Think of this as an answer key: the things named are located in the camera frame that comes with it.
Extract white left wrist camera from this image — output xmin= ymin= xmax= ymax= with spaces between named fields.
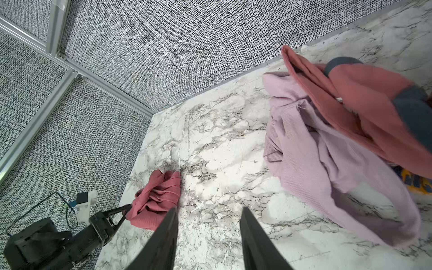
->
xmin=69 ymin=190 xmax=97 ymax=225

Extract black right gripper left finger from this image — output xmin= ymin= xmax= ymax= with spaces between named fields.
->
xmin=127 ymin=208 xmax=178 ymax=270

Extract light pink cloth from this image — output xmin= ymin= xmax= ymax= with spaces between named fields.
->
xmin=263 ymin=72 xmax=421 ymax=248

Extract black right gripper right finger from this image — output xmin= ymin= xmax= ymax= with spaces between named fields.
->
xmin=240 ymin=207 xmax=293 ymax=270

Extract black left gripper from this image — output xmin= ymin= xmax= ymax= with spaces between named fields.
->
xmin=67 ymin=204 xmax=132 ymax=250

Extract yellow patterned cloth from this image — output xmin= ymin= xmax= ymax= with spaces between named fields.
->
xmin=393 ymin=166 xmax=432 ymax=195

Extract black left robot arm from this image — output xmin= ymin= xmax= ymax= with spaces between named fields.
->
xmin=3 ymin=204 xmax=132 ymax=270

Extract dark pink cloth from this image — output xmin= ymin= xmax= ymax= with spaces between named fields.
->
xmin=126 ymin=169 xmax=181 ymax=231

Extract salmon cloth with grey trim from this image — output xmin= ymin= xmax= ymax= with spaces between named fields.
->
xmin=281 ymin=46 xmax=432 ymax=178

